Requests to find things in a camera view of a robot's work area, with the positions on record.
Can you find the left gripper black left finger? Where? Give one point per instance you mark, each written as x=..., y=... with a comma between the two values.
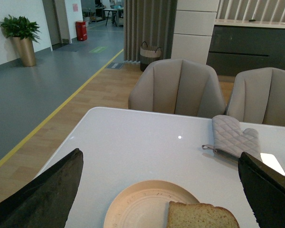
x=46, y=201

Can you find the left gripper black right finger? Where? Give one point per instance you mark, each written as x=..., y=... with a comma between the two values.
x=264, y=189

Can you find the brown bread slice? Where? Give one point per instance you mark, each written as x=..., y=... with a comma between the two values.
x=200, y=215

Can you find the grey quilted oven mitt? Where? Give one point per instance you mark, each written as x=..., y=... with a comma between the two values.
x=230, y=141

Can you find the beige upholstered chair right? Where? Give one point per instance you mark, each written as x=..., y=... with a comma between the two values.
x=258, y=96

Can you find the beige upholstered chair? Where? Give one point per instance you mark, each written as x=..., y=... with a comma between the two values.
x=178, y=86
x=258, y=96

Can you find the beige round plate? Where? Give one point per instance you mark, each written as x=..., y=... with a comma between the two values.
x=145, y=204

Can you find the beige upholstered chair left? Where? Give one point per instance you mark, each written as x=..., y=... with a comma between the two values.
x=178, y=86

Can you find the dark grey counter cabinet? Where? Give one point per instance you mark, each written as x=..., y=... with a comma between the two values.
x=235, y=49

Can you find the gold plant pot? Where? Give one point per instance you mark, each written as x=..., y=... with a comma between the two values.
x=25, y=50

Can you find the green potted plant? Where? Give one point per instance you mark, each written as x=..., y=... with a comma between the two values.
x=20, y=27

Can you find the woven laundry basket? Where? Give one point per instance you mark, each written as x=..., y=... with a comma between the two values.
x=148, y=54

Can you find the red bin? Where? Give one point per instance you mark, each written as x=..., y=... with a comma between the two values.
x=81, y=32

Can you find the grey curtain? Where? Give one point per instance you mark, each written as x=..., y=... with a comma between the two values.
x=151, y=21

